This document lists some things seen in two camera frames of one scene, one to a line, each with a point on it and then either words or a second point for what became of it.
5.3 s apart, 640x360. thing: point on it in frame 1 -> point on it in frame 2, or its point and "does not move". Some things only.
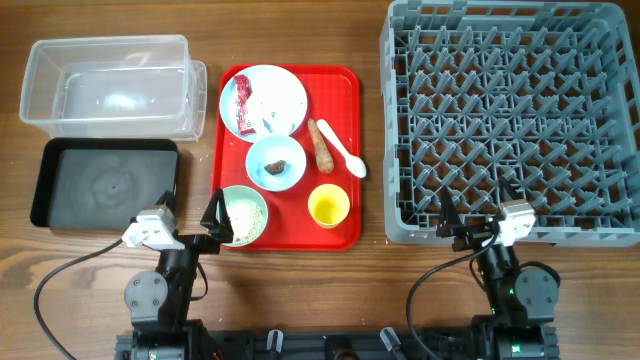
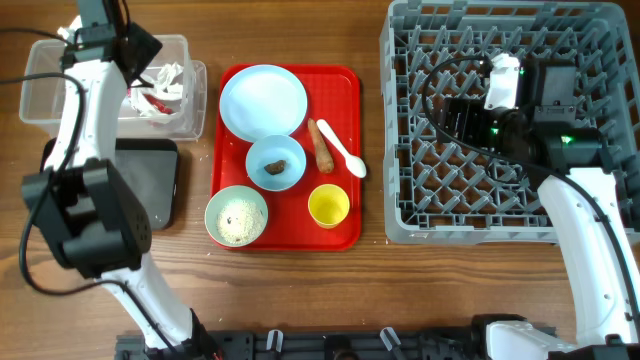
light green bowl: [248, 212] does not move
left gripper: [218, 228] -> [146, 51]
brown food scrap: [275, 168] does not move
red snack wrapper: [243, 91] -> [158, 103]
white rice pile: [246, 219] does not move
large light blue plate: [262, 101] does not move
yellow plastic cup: [328, 206] does not move
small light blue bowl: [276, 163] does not move
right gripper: [451, 226] -> [470, 112]
